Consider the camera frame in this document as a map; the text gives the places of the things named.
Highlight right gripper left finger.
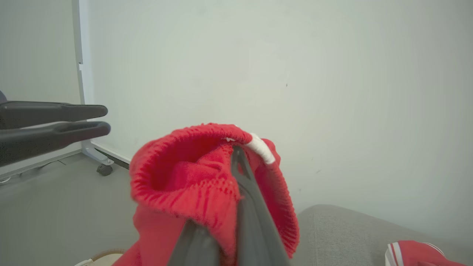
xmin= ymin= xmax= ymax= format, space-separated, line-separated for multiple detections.
xmin=167 ymin=220 xmax=222 ymax=266

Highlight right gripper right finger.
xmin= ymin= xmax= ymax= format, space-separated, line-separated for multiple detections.
xmin=231 ymin=146 xmax=291 ymax=266

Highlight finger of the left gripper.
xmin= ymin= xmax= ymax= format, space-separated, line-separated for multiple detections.
xmin=0 ymin=121 xmax=112 ymax=167
xmin=0 ymin=101 xmax=109 ymax=130

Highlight red shorts with drawstring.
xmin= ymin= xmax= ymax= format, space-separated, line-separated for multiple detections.
xmin=113 ymin=123 xmax=300 ymax=266

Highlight red basketball jersey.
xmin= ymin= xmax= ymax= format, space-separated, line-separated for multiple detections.
xmin=384 ymin=240 xmax=469 ymax=266

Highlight grey fabric sofa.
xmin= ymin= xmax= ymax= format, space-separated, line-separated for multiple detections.
xmin=292 ymin=204 xmax=473 ymax=266

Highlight grey partition stand foot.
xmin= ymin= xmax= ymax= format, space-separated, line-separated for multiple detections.
xmin=81 ymin=140 xmax=115 ymax=167

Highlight white perforated laundry basket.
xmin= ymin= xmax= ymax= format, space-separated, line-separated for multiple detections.
xmin=74 ymin=249 xmax=127 ymax=266

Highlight white mobile partition panel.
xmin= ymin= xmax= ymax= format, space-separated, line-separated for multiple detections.
xmin=72 ymin=0 xmax=473 ymax=244

